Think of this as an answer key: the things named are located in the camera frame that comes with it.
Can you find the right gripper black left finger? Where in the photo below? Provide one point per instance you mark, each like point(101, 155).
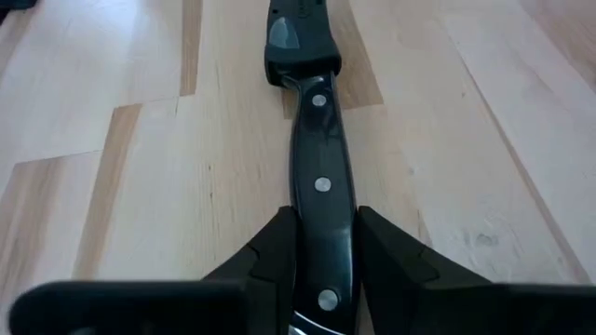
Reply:
point(261, 288)

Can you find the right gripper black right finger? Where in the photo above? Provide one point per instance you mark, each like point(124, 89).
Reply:
point(410, 288)

